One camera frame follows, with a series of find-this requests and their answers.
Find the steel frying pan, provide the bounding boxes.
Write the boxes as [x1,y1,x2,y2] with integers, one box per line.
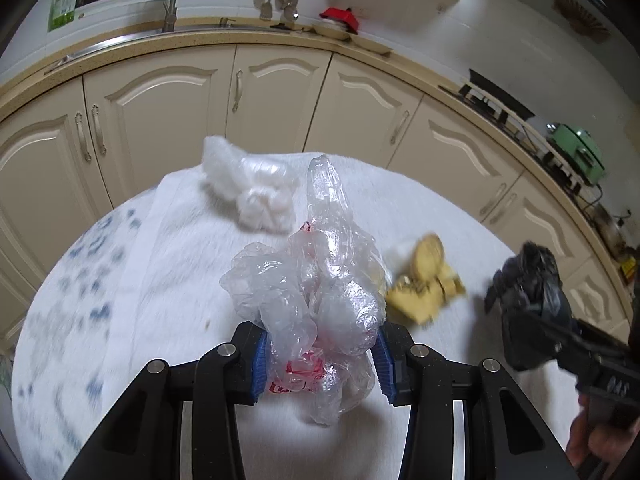
[592,205,627,259]

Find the banana peel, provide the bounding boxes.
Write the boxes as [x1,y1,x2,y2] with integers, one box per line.
[385,233,466,325]

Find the green electric cooker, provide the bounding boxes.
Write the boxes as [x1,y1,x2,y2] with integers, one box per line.
[546,122,605,186]

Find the black garbage bag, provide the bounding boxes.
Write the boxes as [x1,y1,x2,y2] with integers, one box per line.
[484,242,573,372]

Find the green dish soap bottle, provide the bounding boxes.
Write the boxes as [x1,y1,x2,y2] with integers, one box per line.
[48,0,77,32]

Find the cream kitchen cabinets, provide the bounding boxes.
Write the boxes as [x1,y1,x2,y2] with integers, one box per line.
[1,44,631,349]

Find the clear bag with red print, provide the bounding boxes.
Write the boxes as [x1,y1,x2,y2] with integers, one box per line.
[220,155,387,426]

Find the crumpled white plastic wrap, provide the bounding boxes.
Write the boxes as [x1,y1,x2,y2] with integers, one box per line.
[202,136,299,233]

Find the right hand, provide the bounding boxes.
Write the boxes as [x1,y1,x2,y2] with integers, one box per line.
[565,394,639,468]

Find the red lidded pot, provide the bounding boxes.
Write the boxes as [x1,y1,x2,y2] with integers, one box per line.
[319,6,359,34]

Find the black gas stove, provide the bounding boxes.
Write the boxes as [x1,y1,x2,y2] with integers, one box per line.
[438,70,535,129]

